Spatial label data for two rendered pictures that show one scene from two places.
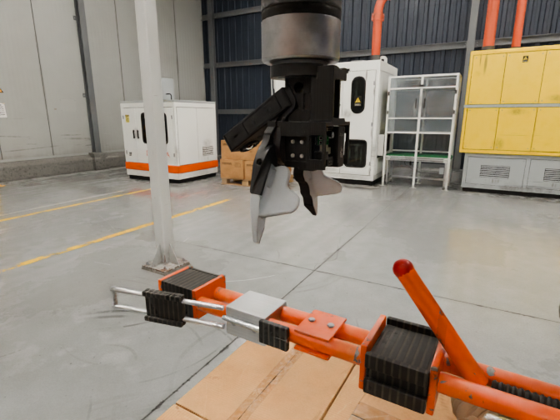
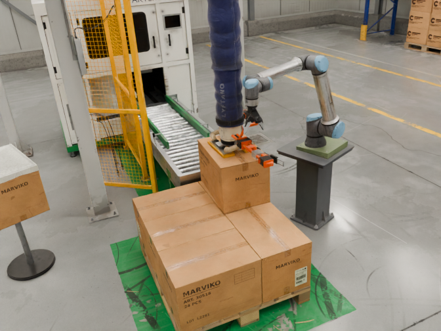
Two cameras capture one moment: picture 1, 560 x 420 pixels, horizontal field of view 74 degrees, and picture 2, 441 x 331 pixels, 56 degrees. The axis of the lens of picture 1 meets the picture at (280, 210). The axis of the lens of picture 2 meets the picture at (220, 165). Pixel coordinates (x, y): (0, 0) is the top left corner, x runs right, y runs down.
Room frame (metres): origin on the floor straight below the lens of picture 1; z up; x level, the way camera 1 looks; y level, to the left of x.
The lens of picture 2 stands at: (2.76, 1.46, 2.35)
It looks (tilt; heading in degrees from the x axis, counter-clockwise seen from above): 27 degrees down; 218
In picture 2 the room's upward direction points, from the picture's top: 4 degrees counter-clockwise
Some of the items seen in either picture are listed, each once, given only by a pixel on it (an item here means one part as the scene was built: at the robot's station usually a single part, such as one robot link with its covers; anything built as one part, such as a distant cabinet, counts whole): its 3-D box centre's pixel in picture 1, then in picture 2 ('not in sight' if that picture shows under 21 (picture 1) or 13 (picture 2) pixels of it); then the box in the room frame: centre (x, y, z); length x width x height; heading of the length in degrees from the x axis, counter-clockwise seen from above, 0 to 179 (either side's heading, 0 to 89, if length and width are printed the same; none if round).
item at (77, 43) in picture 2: not in sight; (79, 55); (0.51, -1.78, 1.62); 0.20 x 0.05 x 0.30; 60
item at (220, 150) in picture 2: not in sight; (220, 146); (0.34, -0.41, 0.97); 0.34 x 0.10 x 0.05; 59
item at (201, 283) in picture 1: (192, 290); (266, 161); (0.57, 0.15, 1.07); 0.08 x 0.07 x 0.05; 59
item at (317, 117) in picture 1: (305, 120); (251, 112); (0.46, -0.03, 1.35); 0.09 x 0.08 x 0.12; 58
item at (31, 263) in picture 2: not in sight; (22, 236); (1.50, -1.70, 0.31); 0.40 x 0.40 x 0.62
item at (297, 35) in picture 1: (302, 47); (251, 101); (0.46, -0.03, 1.44); 0.10 x 0.09 x 0.05; 148
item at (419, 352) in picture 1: (403, 359); (244, 142); (0.39, -0.15, 1.07); 0.10 x 0.08 x 0.06; 149
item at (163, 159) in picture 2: not in sight; (149, 140); (-0.21, -1.85, 0.50); 2.31 x 0.05 x 0.19; 60
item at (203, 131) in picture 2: not in sight; (187, 113); (-0.90, -1.85, 0.60); 1.60 x 0.10 x 0.09; 60
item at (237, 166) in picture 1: (257, 161); not in sight; (7.80, 0.48, 0.45); 1.21 x 1.03 x 0.91; 61
